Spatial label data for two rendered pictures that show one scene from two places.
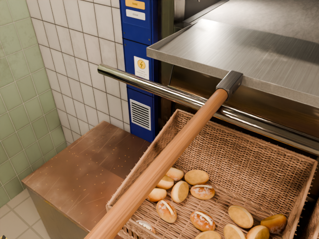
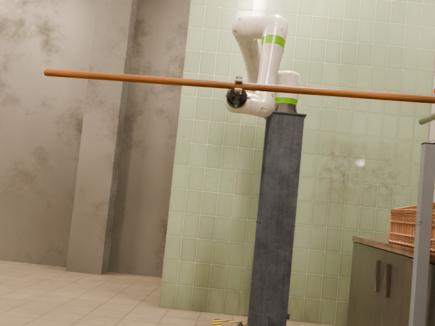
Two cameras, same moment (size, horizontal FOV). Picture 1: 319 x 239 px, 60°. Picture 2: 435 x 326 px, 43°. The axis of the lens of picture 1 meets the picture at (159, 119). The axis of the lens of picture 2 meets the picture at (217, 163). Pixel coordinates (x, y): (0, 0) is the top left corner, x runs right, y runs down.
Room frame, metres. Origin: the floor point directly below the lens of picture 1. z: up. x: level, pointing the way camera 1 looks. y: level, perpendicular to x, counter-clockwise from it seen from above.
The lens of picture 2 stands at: (-1.49, -1.46, 0.67)
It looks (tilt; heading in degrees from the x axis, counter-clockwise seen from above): 4 degrees up; 57
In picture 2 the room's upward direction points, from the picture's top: 6 degrees clockwise
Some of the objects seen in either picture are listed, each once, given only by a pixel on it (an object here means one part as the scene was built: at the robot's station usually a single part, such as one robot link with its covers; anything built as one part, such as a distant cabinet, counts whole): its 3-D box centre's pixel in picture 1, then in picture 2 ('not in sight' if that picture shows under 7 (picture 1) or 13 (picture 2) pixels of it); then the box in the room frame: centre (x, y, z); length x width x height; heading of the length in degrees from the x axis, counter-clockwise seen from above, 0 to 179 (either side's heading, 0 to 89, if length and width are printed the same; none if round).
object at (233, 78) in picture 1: (229, 85); not in sight; (0.57, -0.17, 1.19); 0.09 x 0.04 x 0.03; 147
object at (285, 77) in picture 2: not in sight; (285, 88); (0.43, 0.86, 1.36); 0.16 x 0.13 x 0.19; 127
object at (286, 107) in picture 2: not in sight; (284, 112); (0.47, 0.90, 1.23); 0.26 x 0.15 x 0.06; 53
